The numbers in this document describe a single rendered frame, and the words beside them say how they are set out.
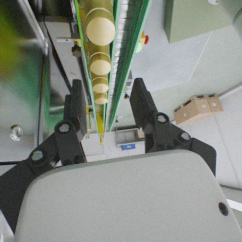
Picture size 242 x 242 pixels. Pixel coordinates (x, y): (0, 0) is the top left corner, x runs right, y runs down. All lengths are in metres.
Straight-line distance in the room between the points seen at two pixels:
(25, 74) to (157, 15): 0.58
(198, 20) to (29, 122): 0.65
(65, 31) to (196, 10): 0.47
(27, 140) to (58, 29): 0.38
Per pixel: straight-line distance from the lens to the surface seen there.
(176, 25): 0.63
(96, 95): 0.29
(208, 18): 0.69
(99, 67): 0.20
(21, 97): 0.24
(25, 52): 0.28
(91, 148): 5.98
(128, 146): 5.46
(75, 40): 0.42
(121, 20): 0.50
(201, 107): 3.87
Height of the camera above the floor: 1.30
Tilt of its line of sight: 16 degrees down
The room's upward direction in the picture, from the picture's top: 171 degrees clockwise
